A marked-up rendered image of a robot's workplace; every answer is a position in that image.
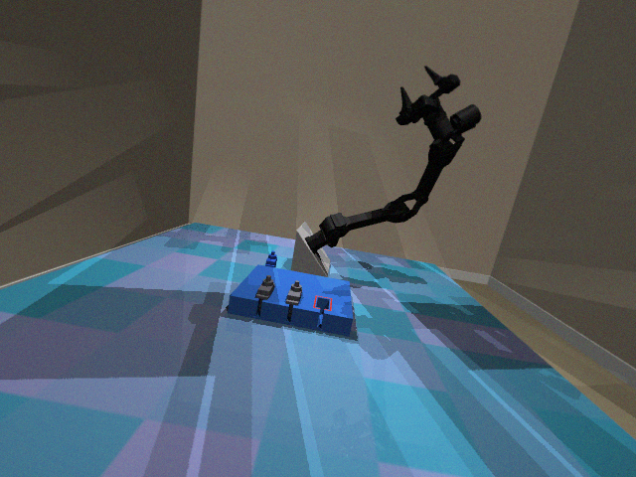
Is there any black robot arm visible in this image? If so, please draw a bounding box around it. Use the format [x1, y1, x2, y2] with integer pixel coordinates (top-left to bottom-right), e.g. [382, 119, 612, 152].
[305, 94, 482, 253]

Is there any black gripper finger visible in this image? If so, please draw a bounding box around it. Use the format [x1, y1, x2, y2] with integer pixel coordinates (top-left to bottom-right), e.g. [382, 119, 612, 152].
[424, 66, 446, 85]
[399, 86, 412, 114]

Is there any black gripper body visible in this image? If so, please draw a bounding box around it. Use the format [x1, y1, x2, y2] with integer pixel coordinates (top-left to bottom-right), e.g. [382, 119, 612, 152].
[396, 74, 461, 128]

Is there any blue flat rectangular deck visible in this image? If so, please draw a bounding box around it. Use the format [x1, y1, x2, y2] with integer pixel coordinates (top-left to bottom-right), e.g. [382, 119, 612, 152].
[228, 264, 353, 337]

